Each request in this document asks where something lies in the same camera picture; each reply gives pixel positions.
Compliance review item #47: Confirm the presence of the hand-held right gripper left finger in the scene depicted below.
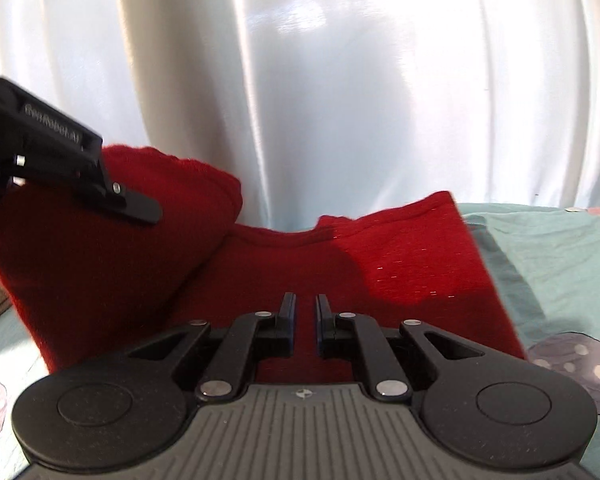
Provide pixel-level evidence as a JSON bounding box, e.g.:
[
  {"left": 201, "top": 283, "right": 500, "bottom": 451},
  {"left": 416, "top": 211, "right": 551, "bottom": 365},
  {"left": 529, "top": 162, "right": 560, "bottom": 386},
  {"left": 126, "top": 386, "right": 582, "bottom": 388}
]
[{"left": 127, "top": 292, "right": 298, "bottom": 404}]

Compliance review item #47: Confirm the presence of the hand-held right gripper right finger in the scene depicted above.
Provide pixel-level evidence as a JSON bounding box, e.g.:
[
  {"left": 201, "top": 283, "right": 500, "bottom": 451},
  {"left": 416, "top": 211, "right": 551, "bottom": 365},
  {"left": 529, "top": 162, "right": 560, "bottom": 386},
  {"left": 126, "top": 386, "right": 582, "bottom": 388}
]
[{"left": 313, "top": 293, "right": 487, "bottom": 403}]

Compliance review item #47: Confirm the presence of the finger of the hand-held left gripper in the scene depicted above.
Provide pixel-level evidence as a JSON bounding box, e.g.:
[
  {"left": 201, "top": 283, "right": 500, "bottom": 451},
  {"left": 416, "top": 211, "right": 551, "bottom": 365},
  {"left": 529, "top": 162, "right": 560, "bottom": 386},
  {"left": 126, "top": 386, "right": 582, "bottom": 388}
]
[{"left": 77, "top": 159, "right": 163, "bottom": 225}]

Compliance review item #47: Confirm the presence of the red knit button cardigan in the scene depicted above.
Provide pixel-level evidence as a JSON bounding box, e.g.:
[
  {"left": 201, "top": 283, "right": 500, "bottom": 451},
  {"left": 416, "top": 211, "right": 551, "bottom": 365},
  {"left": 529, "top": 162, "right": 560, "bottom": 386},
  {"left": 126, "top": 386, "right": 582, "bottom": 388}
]
[{"left": 0, "top": 144, "right": 529, "bottom": 387}]

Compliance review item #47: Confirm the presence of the white curtain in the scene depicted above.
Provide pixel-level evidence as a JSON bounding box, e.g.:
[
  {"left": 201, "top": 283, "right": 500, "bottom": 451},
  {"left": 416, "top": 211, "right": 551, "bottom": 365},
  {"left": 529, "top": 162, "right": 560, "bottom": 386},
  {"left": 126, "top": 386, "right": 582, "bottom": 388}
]
[{"left": 0, "top": 0, "right": 600, "bottom": 235}]

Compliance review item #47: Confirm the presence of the light blue mushroom print bedsheet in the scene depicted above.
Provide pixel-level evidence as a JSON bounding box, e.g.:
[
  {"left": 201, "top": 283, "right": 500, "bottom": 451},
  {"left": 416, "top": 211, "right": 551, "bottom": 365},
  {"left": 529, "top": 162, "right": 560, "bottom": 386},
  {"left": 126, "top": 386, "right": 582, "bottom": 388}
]
[{"left": 0, "top": 202, "right": 600, "bottom": 480}]

